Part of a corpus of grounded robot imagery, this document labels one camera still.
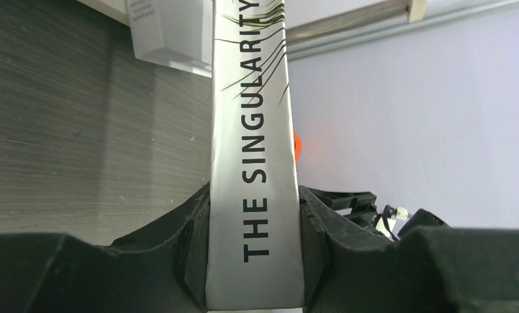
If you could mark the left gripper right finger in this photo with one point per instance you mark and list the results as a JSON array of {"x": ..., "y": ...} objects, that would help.
[{"x": 432, "y": 269}]

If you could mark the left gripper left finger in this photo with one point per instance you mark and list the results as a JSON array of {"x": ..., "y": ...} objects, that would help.
[{"x": 160, "y": 267}]

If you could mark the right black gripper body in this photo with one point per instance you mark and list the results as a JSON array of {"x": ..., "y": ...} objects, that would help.
[{"x": 360, "y": 208}]

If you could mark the palm leaf cover book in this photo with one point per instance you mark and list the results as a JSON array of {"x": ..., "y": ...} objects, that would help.
[{"x": 255, "y": 259}]

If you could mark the afternoon tea book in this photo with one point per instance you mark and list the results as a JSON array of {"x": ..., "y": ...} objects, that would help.
[{"x": 173, "y": 33}]

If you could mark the stack of remaining books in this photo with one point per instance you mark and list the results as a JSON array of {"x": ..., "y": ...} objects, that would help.
[{"x": 297, "y": 146}]

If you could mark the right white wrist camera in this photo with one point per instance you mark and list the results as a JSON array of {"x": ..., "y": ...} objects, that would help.
[{"x": 385, "y": 221}]

